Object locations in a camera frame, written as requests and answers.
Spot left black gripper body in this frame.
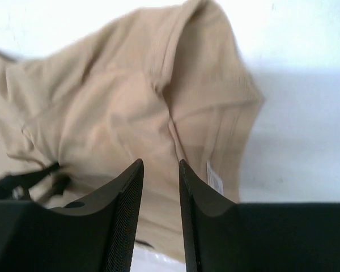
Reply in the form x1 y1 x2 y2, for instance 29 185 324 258
0 162 71 203

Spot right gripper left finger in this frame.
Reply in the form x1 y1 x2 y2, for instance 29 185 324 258
0 159 144 271

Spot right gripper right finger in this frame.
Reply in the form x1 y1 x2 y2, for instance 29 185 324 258
179 160 340 271

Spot beige t shirt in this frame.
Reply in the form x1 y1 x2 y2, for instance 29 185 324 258
0 1 262 262

